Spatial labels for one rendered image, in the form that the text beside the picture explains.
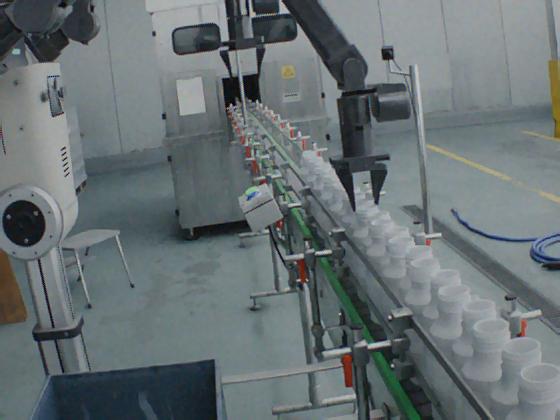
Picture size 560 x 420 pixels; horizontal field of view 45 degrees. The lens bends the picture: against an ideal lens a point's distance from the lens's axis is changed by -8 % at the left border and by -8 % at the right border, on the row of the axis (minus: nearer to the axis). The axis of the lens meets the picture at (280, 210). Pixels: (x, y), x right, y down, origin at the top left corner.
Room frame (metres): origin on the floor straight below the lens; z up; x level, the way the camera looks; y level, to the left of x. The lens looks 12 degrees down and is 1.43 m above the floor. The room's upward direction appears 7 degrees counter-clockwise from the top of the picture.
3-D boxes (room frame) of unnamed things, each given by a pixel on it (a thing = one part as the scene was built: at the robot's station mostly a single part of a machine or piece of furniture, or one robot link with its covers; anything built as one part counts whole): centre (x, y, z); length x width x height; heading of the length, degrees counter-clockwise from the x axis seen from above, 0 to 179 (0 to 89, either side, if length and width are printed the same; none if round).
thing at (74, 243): (4.73, 1.45, 0.21); 0.61 x 0.47 x 0.41; 57
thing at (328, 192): (1.56, -0.12, 1.08); 0.06 x 0.06 x 0.17
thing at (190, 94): (5.90, 0.61, 1.22); 0.23 x 0.03 x 0.32; 94
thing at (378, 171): (1.26, -0.16, 1.19); 0.07 x 0.07 x 0.09; 4
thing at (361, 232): (1.20, -0.15, 1.08); 0.06 x 0.06 x 0.17
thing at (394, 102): (1.27, -0.19, 1.36); 0.12 x 0.09 x 0.12; 94
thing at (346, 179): (1.26, -0.14, 1.19); 0.07 x 0.07 x 0.09; 4
